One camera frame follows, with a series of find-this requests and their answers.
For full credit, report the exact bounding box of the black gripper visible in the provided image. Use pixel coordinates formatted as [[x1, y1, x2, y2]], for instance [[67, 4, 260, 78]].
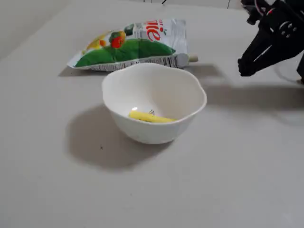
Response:
[[237, 0, 304, 77]]

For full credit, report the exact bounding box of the yellow-green veggie straw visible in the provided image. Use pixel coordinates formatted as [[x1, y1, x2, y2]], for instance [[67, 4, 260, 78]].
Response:
[[128, 111, 178, 124]]

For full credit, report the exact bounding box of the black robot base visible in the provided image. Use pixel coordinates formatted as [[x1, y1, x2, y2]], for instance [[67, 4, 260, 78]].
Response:
[[296, 51, 304, 84]]

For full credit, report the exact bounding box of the white scalloped ceramic bowl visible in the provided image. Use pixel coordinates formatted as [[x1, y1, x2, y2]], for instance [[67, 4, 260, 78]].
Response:
[[101, 62, 208, 145]]

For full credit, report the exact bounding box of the veggie straw snack packet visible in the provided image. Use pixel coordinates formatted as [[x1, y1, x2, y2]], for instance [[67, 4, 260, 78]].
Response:
[[66, 18, 190, 72]]

